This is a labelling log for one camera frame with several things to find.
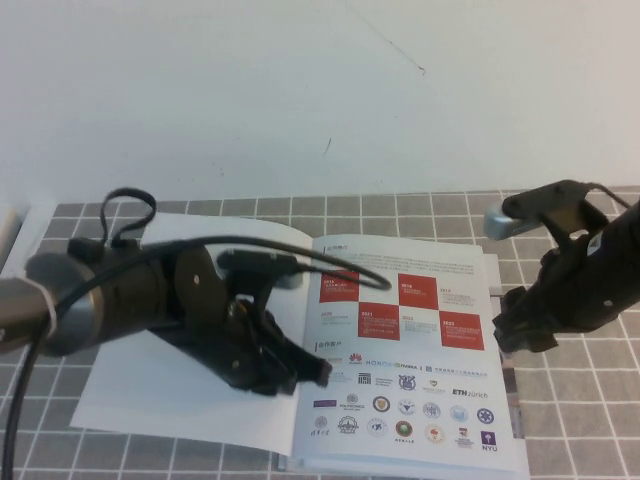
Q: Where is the thin black looped cable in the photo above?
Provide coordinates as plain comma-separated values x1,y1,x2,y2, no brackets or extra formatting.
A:
98,187,159,249

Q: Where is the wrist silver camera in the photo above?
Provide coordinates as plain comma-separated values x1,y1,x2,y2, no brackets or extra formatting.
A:
483,180,604,242
215,249,305,292

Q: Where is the thick black camera cable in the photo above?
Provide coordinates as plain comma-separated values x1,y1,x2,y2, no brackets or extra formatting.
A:
0,235,395,480

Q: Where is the grey checked tablecloth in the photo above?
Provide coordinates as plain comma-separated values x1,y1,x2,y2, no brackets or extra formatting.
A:
0,187,640,480

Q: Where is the white printed book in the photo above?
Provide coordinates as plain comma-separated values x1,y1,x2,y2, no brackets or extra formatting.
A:
69,212,532,476

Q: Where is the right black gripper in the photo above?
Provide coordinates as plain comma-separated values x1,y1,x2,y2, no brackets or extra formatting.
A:
492,227,640,357

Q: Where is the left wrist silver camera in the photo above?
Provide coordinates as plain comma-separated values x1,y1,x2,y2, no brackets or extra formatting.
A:
215,249,305,292

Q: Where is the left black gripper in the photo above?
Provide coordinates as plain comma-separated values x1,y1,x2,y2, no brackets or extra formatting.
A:
149,297,334,396

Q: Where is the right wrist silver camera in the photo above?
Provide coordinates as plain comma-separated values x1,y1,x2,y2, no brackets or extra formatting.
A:
483,180,604,242

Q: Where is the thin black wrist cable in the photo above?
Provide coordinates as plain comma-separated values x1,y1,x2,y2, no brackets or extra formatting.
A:
587,182,632,210

